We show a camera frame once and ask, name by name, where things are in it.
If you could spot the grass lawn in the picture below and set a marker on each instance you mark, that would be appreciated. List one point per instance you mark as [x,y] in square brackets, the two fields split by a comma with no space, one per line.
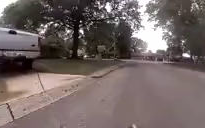
[73,66]

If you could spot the group of trees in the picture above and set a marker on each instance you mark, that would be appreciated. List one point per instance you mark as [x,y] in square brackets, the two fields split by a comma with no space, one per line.
[193,30]

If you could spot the robot's own part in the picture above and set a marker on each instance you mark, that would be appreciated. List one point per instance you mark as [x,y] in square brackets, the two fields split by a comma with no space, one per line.
[133,126]

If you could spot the grey asphalt road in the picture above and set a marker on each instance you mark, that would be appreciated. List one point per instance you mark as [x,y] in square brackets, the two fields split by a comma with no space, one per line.
[140,96]

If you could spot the large dark tree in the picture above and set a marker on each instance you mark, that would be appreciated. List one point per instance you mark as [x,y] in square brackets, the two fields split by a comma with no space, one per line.
[76,36]

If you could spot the white vehicle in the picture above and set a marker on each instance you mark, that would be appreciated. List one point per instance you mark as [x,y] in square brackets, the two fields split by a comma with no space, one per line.
[13,43]

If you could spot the mailbox on post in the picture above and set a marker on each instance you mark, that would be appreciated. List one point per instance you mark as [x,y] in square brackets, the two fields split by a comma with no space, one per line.
[100,49]

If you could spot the concrete driveway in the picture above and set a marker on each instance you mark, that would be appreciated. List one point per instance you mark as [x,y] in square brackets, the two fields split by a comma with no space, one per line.
[20,85]

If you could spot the concrete kerb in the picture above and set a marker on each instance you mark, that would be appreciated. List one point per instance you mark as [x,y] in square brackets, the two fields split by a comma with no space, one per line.
[23,105]

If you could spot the grass verge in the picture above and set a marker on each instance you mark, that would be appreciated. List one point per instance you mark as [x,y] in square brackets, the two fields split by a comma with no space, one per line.
[200,66]

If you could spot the building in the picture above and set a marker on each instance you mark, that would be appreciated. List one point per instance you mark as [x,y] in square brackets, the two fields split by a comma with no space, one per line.
[53,50]

